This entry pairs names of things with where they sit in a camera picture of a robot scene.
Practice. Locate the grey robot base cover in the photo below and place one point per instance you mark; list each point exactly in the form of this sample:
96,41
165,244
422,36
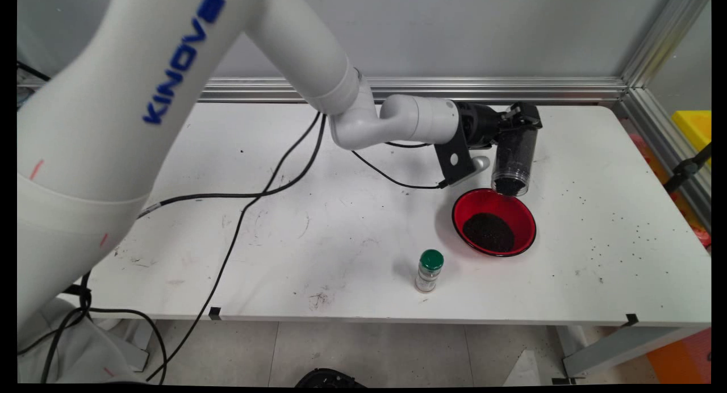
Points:
74,353

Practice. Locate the red bowl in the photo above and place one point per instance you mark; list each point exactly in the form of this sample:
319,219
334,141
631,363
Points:
494,203

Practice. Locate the grey table leg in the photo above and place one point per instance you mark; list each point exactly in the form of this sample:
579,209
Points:
619,347

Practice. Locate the orange box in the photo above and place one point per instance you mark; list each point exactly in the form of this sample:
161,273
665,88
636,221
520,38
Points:
681,359

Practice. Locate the green cap spice bottle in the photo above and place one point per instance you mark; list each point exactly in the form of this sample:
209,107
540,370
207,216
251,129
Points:
431,260

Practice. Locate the yellow box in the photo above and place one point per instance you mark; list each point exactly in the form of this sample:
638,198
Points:
696,129

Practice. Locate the aluminium frame post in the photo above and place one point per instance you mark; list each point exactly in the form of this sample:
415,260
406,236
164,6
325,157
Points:
664,41

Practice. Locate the clear plastic jar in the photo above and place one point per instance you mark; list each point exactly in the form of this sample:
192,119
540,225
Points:
531,171

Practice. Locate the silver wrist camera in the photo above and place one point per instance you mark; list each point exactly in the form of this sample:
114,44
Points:
481,163

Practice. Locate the black seed pile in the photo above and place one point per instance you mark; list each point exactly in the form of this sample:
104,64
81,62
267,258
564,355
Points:
488,233

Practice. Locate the black seed fill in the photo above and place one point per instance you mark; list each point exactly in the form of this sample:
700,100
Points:
511,184

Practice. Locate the black tape marker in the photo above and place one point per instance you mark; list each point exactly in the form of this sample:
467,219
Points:
215,313
632,320

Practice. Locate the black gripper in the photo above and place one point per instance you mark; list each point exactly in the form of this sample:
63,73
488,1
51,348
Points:
480,123

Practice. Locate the short aluminium frame rail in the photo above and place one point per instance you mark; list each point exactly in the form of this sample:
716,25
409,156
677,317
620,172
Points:
653,132

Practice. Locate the white plastic sheet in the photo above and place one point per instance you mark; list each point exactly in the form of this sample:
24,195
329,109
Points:
525,373

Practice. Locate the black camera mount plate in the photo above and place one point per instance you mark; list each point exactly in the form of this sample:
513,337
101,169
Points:
454,163

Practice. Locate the black round floor object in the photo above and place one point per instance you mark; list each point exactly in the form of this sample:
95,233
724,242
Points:
329,379

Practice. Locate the pink orange plastic item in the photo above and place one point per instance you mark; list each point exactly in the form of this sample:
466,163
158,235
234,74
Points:
684,211

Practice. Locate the long aluminium frame rail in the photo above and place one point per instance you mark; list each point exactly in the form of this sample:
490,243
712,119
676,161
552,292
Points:
568,89

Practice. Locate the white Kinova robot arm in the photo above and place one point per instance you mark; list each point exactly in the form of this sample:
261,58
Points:
113,126

